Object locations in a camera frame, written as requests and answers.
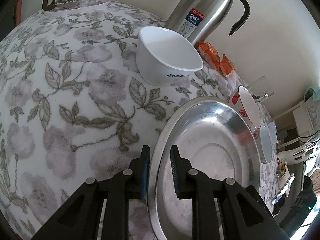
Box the strawberry pattern bowl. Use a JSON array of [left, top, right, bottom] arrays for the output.
[[227, 86, 261, 131]]

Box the white Maxwell bowl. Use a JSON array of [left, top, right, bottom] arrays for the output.
[[136, 26, 203, 86]]

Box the pale blue floral bowl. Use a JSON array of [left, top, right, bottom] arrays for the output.
[[253, 124, 273, 164]]

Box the orange snack packet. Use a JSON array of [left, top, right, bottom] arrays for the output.
[[198, 42, 221, 70], [220, 54, 236, 78]]

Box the stainless steel thermos jug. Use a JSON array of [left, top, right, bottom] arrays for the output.
[[164, 0, 251, 48]]

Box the floral grey table cloth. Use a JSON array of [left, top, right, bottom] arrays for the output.
[[0, 0, 279, 240]]

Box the stainless steel plate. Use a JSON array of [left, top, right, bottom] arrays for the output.
[[147, 96, 260, 239]]

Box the white chair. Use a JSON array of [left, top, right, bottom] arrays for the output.
[[277, 130, 319, 176]]

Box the clear glass mug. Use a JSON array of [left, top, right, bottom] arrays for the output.
[[246, 75, 274, 102]]

